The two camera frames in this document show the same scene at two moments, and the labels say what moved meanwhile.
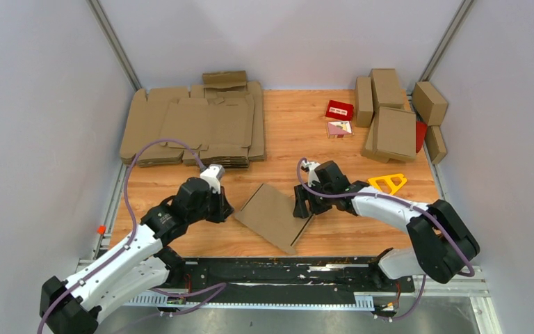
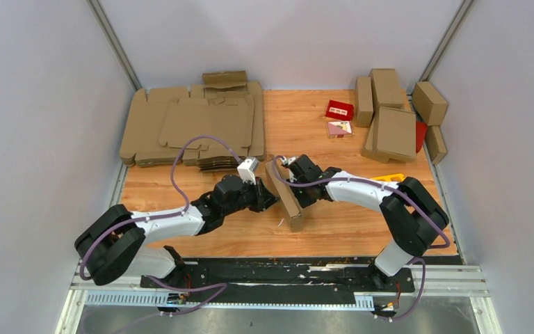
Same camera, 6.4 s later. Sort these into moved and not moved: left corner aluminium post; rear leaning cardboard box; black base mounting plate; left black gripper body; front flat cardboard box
Moved: left black gripper body
Not moved: left corner aluminium post; black base mounting plate; front flat cardboard box; rear leaning cardboard box
